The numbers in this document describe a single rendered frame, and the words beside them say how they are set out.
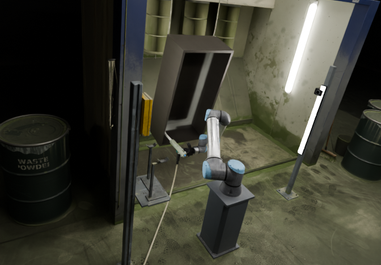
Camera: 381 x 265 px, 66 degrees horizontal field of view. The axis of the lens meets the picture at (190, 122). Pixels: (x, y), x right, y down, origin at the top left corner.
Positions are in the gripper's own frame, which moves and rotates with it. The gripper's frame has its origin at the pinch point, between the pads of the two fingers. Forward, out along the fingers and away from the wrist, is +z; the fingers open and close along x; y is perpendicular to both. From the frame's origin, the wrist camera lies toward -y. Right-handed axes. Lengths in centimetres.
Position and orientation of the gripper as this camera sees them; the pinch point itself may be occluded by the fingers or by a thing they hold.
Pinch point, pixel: (178, 152)
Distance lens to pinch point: 324.1
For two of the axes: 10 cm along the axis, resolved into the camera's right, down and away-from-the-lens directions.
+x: -5.2, -4.9, 7.0
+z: -8.3, 1.0, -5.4
